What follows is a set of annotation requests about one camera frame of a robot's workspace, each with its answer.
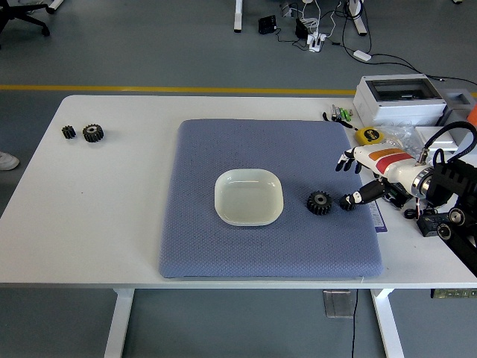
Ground white electrical enclosure box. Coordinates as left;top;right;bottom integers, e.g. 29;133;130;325
352;74;448;126

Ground black floor cable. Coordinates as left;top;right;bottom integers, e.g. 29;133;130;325
342;7;477;89

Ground green circuit board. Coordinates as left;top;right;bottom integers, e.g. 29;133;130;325
431;288;477;300

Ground large black gear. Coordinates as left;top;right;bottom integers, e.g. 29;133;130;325
306;190;334;216
82;123;105;143

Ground clear plastic bracket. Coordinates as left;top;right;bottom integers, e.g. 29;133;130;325
322;289;355;319

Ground white floor cable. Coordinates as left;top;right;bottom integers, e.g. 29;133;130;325
300;0;338;40

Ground person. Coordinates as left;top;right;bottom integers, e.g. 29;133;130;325
0;151;20;172

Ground clear plastic bag of parts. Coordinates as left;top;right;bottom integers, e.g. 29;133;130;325
379;125;429;157

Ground white background desk leg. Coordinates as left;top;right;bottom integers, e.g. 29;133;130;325
348;0;368;37
233;0;245;33

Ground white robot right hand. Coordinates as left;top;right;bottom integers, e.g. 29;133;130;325
335;145;426;212

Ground black box on floor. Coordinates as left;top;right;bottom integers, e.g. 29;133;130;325
258;15;279;35

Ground white square dish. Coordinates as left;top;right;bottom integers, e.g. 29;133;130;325
213;168;285;227

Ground black hanging cable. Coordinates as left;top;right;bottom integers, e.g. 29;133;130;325
350;289;359;358

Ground white table leg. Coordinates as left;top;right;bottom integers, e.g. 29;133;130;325
103;289;136;358
370;289;405;358

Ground white flat switch box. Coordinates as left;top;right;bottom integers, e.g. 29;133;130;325
414;125;459;152

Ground blue and white card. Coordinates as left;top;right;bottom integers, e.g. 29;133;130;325
367;201;387;233

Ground blue-grey textured mat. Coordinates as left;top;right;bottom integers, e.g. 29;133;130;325
158;118;385;280

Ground green and silver clips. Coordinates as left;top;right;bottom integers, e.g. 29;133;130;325
322;104;354;123

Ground white power strip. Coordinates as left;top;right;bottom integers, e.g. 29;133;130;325
307;32;328;53

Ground yellow tape measure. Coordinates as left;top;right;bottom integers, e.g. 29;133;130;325
353;126;385;146

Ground black office chair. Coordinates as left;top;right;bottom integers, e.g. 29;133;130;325
0;0;66;49

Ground light grey block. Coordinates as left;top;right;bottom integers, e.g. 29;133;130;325
455;131;477;157

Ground grey hollow printed block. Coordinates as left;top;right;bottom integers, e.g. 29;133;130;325
437;89;477;137

